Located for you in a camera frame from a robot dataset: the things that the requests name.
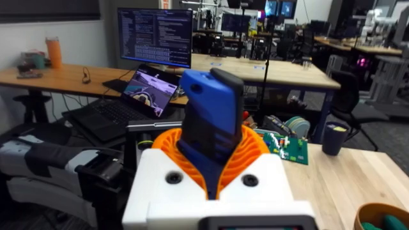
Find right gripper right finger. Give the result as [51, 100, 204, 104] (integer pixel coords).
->
[216, 125, 295, 203]

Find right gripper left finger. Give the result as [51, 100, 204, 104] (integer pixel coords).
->
[122, 127, 209, 230]

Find blue electric screwdriver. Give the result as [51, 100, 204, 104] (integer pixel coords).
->
[176, 67, 245, 201]

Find green board with toy blocks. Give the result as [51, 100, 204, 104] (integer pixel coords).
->
[262, 132, 309, 166]

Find pale green tape roll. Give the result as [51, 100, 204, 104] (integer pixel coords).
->
[284, 116, 311, 139]

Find black laptop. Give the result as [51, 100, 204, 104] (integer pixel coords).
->
[62, 63, 180, 143]

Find dark blue cup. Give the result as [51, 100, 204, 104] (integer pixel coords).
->
[321, 121, 351, 157]

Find black mouse pad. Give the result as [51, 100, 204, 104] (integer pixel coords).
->
[102, 78, 130, 94]

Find long wooden desk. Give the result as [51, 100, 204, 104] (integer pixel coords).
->
[0, 63, 189, 107]

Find wooden table with blue legs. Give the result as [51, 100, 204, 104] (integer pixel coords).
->
[190, 52, 342, 144]

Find black tripod pole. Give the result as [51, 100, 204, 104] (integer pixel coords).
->
[257, 19, 276, 125]

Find black office chair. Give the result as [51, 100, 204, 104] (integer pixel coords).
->
[328, 69, 390, 152]

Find brown tub with toys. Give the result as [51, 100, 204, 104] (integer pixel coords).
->
[353, 202, 409, 230]

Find orange drink bottle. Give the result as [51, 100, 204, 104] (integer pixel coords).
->
[45, 36, 63, 69]

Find heap of desk clutter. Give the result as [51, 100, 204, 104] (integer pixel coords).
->
[16, 50, 47, 80]

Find large computer monitor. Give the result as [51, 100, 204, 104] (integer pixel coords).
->
[116, 7, 194, 70]

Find black cable loop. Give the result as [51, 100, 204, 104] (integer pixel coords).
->
[81, 66, 92, 85]

